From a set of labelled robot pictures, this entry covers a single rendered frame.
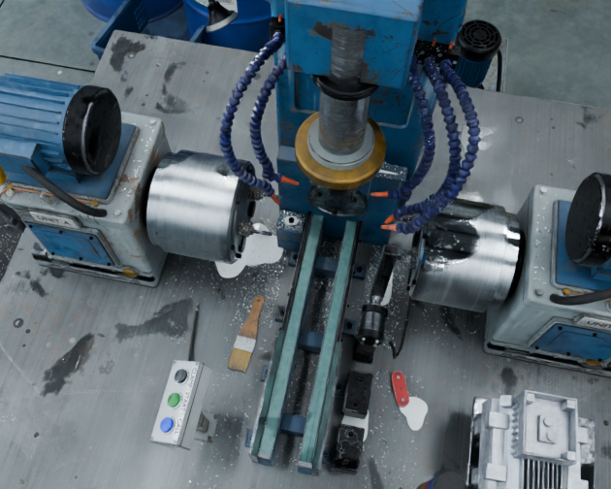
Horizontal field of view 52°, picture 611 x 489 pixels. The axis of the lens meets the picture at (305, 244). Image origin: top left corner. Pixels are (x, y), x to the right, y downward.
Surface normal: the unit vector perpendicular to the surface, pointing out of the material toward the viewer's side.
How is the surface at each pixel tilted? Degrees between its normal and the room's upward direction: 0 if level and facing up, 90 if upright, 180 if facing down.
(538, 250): 0
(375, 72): 90
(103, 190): 0
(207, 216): 36
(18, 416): 0
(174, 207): 32
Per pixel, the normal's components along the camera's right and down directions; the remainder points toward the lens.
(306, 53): -0.20, 0.88
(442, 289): -0.18, 0.67
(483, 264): -0.10, 0.09
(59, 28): 0.01, -0.44
